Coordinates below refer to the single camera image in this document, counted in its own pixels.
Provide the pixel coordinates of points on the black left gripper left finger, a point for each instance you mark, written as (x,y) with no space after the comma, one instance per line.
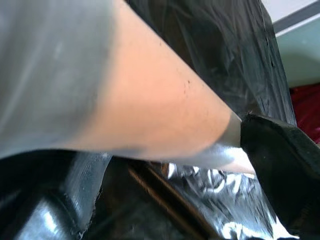
(45,200)

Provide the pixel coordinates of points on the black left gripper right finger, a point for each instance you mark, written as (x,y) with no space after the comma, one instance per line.
(282,162)

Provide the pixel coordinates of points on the white plastic table top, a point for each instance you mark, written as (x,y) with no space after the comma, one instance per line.
(100,87)

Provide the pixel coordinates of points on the black plastic table cover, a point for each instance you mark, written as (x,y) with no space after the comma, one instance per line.
(225,50)

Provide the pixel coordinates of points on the dark grey wall strip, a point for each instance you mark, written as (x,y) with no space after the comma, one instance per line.
(297,16)

